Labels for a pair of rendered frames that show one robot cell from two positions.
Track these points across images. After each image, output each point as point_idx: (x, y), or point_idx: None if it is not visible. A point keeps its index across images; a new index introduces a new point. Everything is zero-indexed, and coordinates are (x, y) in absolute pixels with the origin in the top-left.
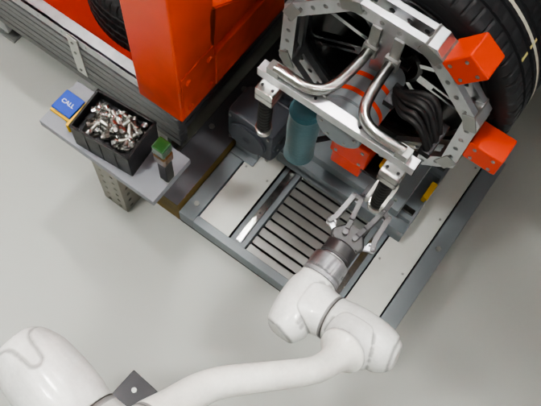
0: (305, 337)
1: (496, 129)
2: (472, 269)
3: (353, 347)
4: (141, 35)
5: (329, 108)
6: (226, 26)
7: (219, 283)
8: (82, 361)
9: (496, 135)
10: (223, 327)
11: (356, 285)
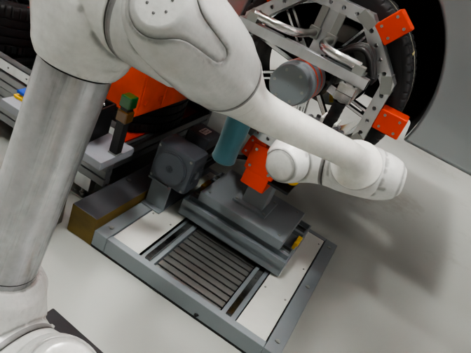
0: (305, 174)
1: (394, 108)
2: (330, 312)
3: (373, 150)
4: None
5: (296, 43)
6: None
7: (124, 296)
8: None
9: (396, 111)
10: (127, 332)
11: (250, 302)
